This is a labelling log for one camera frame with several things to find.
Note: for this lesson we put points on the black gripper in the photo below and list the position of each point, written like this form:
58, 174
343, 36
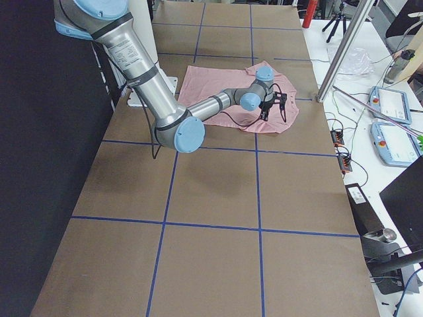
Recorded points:
266, 105

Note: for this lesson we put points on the pink Snoopy t-shirt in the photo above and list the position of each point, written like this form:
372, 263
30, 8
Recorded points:
231, 98

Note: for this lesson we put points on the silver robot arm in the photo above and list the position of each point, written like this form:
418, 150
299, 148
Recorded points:
111, 24

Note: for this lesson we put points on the upper orange connector block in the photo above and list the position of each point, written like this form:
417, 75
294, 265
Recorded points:
337, 136

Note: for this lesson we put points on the orange connector block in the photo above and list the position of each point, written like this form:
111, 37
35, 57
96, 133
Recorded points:
344, 161
337, 136

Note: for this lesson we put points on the lower orange connector block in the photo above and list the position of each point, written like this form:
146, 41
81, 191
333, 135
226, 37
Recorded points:
344, 161

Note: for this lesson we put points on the clear plastic bag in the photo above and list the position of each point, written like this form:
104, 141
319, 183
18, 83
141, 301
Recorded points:
356, 62

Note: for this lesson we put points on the red fire extinguisher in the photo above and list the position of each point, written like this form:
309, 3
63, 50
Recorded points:
310, 11

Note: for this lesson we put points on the upper teach pendant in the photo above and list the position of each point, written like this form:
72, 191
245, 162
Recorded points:
391, 103

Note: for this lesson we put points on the teach pendant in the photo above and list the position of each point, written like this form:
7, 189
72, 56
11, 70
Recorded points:
394, 145
391, 103

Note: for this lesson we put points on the lower teach pendant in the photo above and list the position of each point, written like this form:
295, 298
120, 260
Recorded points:
394, 145

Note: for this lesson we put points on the grey water bottle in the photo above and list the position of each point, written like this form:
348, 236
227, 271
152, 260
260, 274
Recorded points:
400, 62

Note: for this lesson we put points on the black power box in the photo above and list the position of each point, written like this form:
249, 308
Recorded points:
365, 218

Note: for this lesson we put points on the black monitor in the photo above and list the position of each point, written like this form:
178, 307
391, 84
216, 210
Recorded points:
402, 199

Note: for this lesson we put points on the black camera tripod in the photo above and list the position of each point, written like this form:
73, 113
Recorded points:
340, 17

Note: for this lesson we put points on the aluminium frame post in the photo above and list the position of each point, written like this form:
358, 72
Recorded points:
352, 31

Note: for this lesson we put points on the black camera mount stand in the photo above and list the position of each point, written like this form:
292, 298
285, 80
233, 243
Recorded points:
390, 266

